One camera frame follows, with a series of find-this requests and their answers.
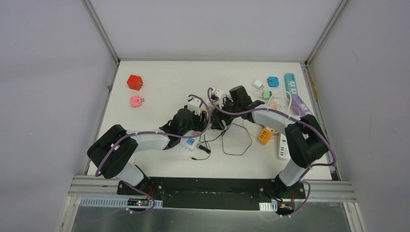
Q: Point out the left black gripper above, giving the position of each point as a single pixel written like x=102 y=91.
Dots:
x=201 y=117

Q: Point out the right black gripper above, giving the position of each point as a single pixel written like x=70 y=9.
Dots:
x=218 y=115

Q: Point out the tan cube adapter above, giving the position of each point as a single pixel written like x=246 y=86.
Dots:
x=204 y=116

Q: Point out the orange power strip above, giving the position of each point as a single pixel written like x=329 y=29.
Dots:
x=266 y=135

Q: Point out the red cube plug adapter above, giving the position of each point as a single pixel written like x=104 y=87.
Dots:
x=135 y=82

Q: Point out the long white power strip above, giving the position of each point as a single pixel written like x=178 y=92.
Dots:
x=189 y=144

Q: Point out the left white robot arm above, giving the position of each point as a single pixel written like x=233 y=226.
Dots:
x=112 y=151

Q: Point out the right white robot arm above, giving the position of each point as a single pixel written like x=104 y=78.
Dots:
x=305 y=139

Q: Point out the white charger plug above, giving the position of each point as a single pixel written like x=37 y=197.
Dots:
x=259 y=85

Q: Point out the green plug adapter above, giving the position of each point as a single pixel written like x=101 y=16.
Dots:
x=266 y=95

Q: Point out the pink plug adapter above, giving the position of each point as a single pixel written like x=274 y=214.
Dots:
x=273 y=104

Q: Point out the blue plug adapter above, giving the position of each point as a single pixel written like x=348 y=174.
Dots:
x=273 y=81

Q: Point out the teal power strip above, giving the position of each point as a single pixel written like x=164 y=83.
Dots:
x=290 y=83

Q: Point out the purple power strip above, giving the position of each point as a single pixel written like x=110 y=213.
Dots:
x=300 y=105

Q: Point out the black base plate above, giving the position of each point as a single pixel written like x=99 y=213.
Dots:
x=217 y=193

